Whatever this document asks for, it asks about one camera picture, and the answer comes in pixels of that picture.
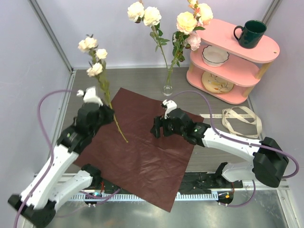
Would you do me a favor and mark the dark red wrapping paper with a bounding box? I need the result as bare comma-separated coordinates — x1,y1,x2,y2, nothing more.
75,88,194,212

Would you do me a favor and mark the pale pink rose stem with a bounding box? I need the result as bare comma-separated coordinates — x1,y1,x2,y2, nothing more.
77,34,129,143

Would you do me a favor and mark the cream printed ribbon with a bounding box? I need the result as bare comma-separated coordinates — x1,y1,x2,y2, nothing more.
212,106,263,139

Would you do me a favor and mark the white rose stem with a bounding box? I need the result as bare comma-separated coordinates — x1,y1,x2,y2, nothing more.
127,0,171,93

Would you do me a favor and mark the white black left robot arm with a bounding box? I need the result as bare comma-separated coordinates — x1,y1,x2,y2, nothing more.
8,103,114,228

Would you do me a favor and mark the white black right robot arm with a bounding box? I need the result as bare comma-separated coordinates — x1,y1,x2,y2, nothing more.
150,108,289,188

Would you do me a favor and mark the clear glass vase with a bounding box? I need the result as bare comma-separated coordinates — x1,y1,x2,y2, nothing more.
162,68,173,96

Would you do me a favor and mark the yellow patterned plate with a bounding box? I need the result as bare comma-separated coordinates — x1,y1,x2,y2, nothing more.
201,71,234,94

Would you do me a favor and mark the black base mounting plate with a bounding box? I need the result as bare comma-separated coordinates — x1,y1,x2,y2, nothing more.
96,172,243,198

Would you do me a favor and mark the white scalloped bowl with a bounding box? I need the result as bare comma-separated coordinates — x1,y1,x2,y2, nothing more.
202,45,229,67

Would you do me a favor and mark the pink three-tier shelf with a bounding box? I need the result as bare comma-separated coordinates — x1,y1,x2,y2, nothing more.
186,19,280,105

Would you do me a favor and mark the dark green mug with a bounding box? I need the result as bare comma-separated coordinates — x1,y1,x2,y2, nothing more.
233,20,267,49

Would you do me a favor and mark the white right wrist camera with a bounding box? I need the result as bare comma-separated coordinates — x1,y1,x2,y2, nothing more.
162,99,177,119

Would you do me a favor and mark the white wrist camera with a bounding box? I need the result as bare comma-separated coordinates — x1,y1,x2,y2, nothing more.
76,86,104,106
162,99,177,119

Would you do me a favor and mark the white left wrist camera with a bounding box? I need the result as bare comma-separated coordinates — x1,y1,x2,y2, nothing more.
76,86,104,106

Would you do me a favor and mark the aluminium front rail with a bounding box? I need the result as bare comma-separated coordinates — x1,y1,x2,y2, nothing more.
55,173,288,204

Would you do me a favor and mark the aluminium frame post left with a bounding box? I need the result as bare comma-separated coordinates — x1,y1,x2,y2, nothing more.
28,0,74,73

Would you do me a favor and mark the aluminium frame post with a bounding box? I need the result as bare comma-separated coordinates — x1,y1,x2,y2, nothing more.
28,0,74,73
262,0,282,25

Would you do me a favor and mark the aluminium frame post right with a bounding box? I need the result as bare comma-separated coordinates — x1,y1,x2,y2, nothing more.
262,0,282,25

